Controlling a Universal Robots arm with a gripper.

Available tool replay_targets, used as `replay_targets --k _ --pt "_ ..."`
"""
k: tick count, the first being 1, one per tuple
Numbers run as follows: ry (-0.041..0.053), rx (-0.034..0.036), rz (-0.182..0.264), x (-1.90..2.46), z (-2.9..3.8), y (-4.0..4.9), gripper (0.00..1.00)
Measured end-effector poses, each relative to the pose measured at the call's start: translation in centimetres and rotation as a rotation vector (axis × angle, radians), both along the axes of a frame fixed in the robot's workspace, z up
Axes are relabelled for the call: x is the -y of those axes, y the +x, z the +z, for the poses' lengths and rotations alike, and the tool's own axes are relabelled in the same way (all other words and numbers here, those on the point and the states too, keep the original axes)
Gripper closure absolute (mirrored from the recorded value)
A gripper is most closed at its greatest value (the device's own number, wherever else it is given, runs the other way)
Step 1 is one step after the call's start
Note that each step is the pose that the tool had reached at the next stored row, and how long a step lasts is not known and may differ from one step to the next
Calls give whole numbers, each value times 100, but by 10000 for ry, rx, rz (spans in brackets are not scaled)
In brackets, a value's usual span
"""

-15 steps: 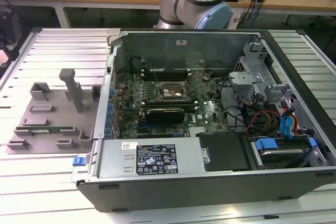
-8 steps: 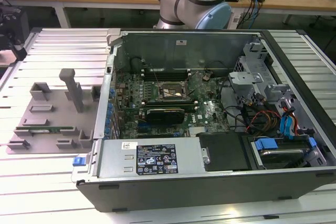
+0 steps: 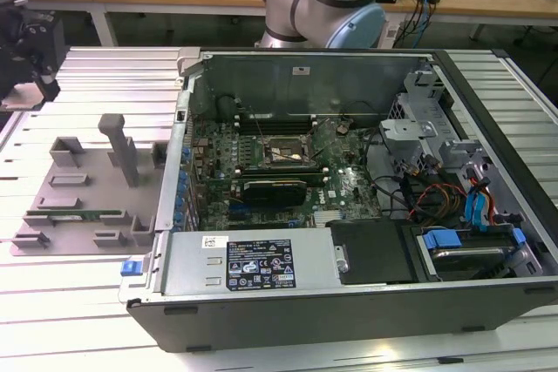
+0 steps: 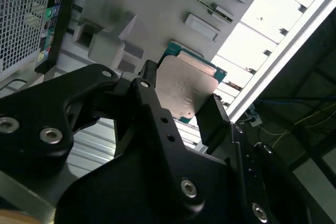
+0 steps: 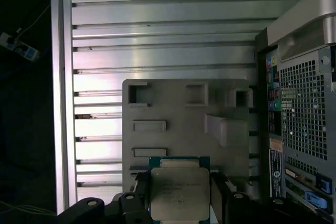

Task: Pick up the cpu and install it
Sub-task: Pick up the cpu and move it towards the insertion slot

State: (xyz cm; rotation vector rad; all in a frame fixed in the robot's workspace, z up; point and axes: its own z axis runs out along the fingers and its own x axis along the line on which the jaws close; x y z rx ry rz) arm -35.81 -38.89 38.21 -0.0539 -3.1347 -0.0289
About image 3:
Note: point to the CPU socket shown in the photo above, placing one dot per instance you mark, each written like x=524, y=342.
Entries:
x=283, y=145

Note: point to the grey parts rack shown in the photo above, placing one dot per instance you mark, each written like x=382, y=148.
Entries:
x=78, y=211

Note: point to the green RAM stick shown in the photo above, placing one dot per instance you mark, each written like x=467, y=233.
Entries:
x=87, y=215

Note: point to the metal locking lever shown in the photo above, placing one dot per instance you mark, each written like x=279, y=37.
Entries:
x=260, y=131

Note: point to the blue case latch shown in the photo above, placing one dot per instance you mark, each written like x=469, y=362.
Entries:
x=131, y=268

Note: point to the black RAM slot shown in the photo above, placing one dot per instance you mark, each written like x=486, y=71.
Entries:
x=274, y=119
x=274, y=123
x=274, y=127
x=279, y=165
x=316, y=178
x=283, y=131
x=279, y=173
x=279, y=169

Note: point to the blue expansion slot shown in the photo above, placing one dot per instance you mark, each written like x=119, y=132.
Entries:
x=235, y=208

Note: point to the silver power supply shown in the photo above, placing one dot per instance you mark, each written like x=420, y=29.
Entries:
x=192, y=267

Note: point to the black graphics card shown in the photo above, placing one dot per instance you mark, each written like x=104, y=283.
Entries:
x=274, y=193

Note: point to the coin cell battery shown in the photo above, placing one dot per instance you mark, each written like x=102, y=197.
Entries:
x=343, y=128

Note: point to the green motherboard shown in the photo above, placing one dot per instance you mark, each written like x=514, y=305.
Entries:
x=355, y=163

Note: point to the silver finned heatsink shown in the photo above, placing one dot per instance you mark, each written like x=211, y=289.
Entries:
x=330, y=216

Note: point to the grey metal disk bay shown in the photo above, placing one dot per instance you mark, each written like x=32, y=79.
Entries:
x=407, y=132

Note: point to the black and grey PC case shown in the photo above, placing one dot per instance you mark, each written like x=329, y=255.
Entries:
x=305, y=324

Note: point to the black plastic shroud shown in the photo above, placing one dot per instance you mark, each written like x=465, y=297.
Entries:
x=370, y=254

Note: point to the hard disk in blue carrier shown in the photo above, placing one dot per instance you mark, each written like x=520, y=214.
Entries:
x=471, y=259

